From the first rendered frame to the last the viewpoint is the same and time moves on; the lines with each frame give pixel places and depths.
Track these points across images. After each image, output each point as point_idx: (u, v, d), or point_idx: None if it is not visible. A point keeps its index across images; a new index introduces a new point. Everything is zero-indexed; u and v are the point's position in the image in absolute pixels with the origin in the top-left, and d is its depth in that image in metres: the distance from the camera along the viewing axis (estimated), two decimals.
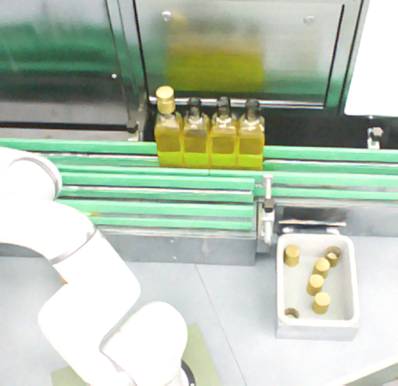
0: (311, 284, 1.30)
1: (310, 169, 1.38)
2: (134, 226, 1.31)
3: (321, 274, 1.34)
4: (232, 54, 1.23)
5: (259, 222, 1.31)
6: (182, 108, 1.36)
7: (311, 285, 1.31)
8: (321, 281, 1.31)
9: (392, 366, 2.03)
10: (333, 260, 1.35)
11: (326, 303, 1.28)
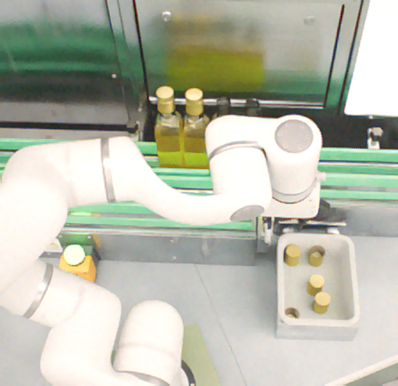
0: (312, 284, 1.30)
1: None
2: (134, 226, 1.31)
3: (202, 100, 1.16)
4: (232, 54, 1.23)
5: (259, 222, 1.31)
6: (182, 108, 1.36)
7: (311, 285, 1.31)
8: (321, 281, 1.31)
9: (392, 366, 2.03)
10: (320, 248, 1.37)
11: (326, 303, 1.28)
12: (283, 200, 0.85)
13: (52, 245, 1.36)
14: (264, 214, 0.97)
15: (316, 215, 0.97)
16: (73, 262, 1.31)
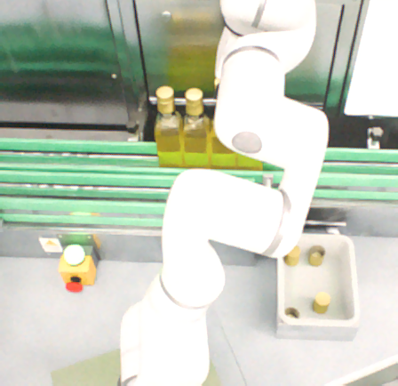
0: None
1: None
2: (134, 226, 1.31)
3: (202, 100, 1.16)
4: None
5: None
6: (182, 108, 1.36)
7: None
8: None
9: (392, 366, 2.03)
10: (320, 248, 1.37)
11: (326, 303, 1.28)
12: None
13: (52, 245, 1.36)
14: None
15: None
16: (73, 262, 1.31)
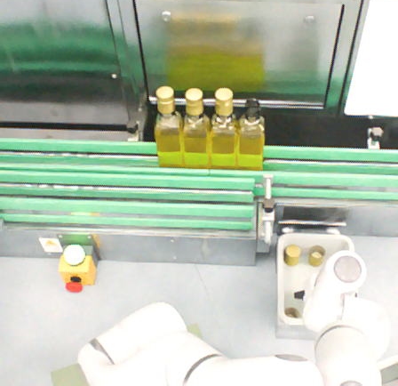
0: (228, 98, 1.14)
1: (310, 169, 1.38)
2: (134, 226, 1.31)
3: (202, 100, 1.16)
4: (232, 54, 1.23)
5: (259, 222, 1.31)
6: (182, 108, 1.36)
7: (229, 100, 1.15)
8: (225, 90, 1.16)
9: (392, 366, 2.03)
10: (320, 248, 1.37)
11: None
12: None
13: (52, 245, 1.36)
14: None
15: None
16: (73, 262, 1.31)
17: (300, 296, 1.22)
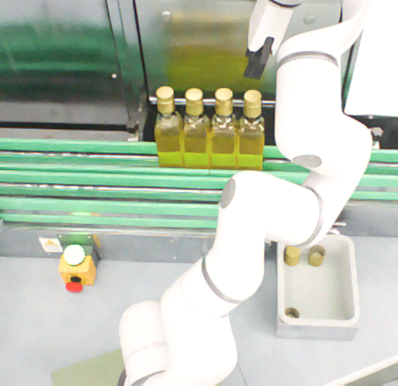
0: (228, 98, 1.14)
1: (310, 169, 1.38)
2: (134, 226, 1.31)
3: (202, 100, 1.16)
4: (232, 54, 1.23)
5: None
6: (182, 108, 1.36)
7: (229, 100, 1.15)
8: (225, 90, 1.16)
9: (392, 366, 2.03)
10: (320, 248, 1.37)
11: (258, 92, 1.15)
12: None
13: (52, 245, 1.36)
14: (268, 56, 1.02)
15: None
16: (73, 262, 1.31)
17: (269, 52, 0.98)
